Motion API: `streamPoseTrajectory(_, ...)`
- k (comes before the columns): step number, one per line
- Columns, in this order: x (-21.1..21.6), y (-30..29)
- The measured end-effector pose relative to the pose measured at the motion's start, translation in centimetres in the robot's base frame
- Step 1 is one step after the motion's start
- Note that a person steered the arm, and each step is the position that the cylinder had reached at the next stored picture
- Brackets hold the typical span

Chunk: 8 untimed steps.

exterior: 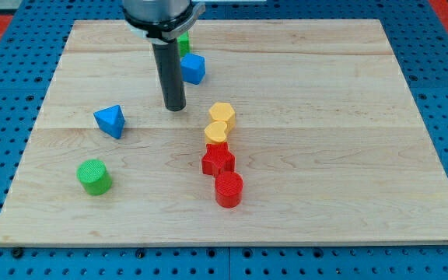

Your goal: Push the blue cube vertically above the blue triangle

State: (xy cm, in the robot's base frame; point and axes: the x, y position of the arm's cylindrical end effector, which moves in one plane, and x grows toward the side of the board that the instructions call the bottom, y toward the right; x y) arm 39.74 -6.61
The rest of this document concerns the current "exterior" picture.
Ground blue cube block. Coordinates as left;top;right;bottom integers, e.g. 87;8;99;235
180;53;205;85

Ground wooden board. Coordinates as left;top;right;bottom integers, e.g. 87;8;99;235
0;19;448;248

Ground red star block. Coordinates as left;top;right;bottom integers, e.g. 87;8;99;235
201;142;236;177

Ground green cylinder block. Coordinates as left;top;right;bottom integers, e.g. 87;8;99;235
76;159;113;196

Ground red cylinder block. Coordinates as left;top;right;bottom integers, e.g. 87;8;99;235
215;171;243;208

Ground yellow hexagon block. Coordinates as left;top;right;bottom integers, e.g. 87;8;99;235
208;102;236;131

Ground yellow heart block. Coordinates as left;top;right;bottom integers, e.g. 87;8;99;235
204;121;228;144

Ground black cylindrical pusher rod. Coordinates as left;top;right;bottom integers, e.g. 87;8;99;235
152;40;186;111

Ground blue triangle block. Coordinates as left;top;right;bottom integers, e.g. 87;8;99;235
93;105;125;139

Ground green block behind rod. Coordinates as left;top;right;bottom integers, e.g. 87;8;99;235
177;32;191;58

